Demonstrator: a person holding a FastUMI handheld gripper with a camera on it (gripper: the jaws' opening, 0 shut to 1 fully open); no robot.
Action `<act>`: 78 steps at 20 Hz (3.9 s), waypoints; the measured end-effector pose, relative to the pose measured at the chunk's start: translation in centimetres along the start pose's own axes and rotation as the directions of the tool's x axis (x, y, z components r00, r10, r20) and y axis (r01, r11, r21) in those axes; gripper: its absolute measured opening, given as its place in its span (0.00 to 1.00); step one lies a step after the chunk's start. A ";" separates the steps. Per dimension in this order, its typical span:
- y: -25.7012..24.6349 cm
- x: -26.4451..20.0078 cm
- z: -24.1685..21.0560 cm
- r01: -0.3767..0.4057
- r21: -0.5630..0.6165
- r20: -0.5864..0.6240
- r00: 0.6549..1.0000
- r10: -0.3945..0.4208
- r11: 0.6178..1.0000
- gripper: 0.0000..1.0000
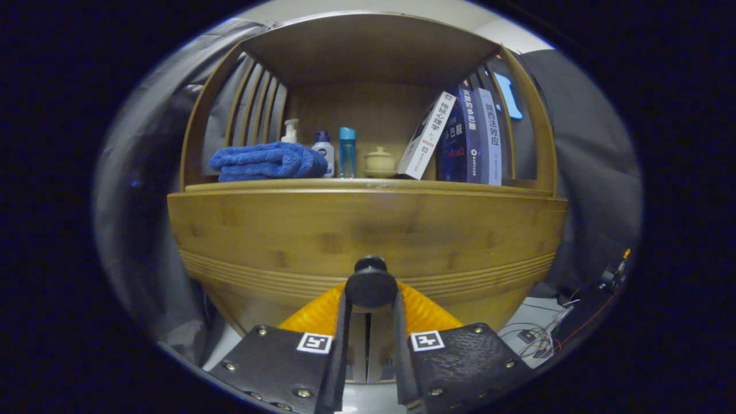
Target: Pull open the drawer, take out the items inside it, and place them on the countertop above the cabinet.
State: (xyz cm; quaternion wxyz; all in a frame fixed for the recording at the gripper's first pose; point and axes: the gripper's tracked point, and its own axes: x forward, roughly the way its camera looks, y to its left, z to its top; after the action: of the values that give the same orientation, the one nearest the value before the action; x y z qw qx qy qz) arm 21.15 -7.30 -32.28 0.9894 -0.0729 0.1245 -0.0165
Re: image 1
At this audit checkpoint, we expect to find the black drawer knob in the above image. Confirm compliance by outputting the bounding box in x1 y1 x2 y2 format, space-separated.
345 256 398 308

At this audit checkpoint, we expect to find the wooden countertop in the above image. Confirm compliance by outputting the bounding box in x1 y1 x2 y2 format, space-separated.
184 177 555 194

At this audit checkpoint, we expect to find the white bottle with blue cap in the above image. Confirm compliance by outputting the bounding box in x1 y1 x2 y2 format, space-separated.
311 131 335 178

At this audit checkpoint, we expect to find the black equipment with orange clip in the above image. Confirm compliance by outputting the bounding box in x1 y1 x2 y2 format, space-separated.
566 247 633 346

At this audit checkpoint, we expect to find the wooden drawer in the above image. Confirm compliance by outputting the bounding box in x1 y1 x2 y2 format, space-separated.
167 189 569 308

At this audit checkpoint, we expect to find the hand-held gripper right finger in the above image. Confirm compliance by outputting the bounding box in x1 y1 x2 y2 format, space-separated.
392 281 532 414

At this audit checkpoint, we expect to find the wooden cabinet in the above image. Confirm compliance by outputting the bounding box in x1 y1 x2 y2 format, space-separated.
167 11 570 385

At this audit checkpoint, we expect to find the pale purple book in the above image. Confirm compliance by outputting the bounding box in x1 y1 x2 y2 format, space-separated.
473 87 503 186

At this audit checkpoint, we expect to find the folded blue towel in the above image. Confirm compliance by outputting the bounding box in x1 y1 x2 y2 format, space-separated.
208 141 328 183

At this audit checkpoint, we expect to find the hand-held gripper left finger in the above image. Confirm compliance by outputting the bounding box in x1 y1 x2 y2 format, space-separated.
208 282 352 414

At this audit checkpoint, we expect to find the dark blue book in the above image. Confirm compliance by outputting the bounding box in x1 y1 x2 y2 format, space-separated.
435 86 481 183

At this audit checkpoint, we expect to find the bundle of thin cables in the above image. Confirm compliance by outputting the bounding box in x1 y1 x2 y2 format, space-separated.
499 299 576 360

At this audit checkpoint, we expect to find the clear blue bottle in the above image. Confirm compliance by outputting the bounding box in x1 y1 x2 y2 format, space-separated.
339 127 357 179

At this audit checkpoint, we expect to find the beige lidded teacup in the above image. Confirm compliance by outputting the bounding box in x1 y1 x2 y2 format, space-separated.
362 146 398 178

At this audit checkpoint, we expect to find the white book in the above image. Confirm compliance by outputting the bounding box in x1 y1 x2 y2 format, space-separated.
397 91 457 181

